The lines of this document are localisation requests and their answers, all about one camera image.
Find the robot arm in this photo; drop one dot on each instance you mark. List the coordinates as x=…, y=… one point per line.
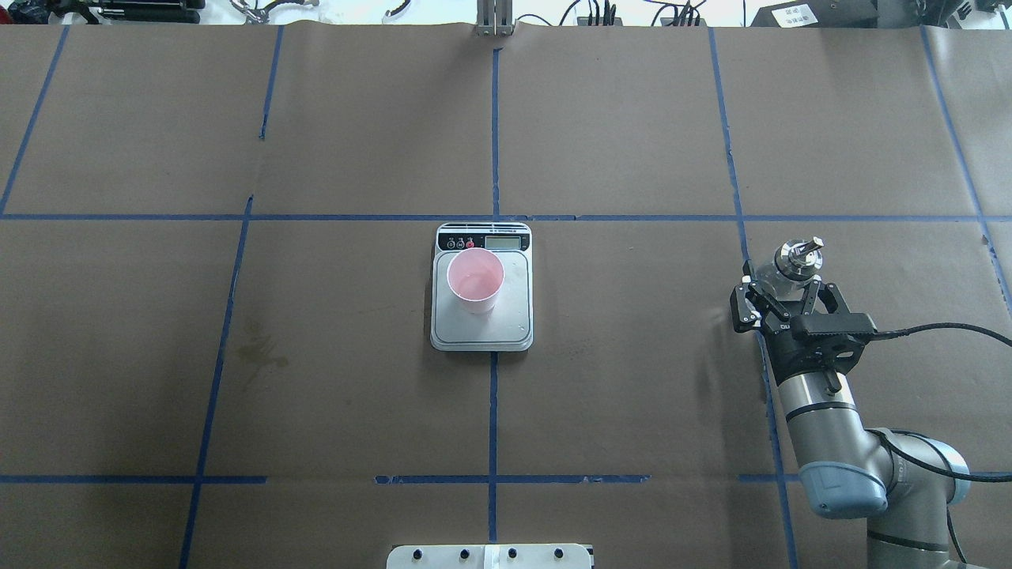
x=901, y=483

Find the aluminium frame post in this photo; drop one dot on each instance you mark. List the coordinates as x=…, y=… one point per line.
x=494, y=18

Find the white pedestal column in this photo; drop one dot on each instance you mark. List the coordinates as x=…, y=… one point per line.
x=523, y=555

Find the black box with label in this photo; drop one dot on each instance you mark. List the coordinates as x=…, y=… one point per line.
x=817, y=14

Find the pink plastic cup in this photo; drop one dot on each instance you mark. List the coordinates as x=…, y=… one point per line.
x=475, y=277

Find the black folded tripod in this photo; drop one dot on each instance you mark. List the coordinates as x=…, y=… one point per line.
x=96, y=12

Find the clear glass sauce bottle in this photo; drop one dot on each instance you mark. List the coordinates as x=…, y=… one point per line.
x=791, y=268

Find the silver digital kitchen scale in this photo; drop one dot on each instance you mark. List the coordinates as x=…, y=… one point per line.
x=509, y=327

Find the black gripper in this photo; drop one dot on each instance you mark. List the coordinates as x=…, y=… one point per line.
x=781, y=346

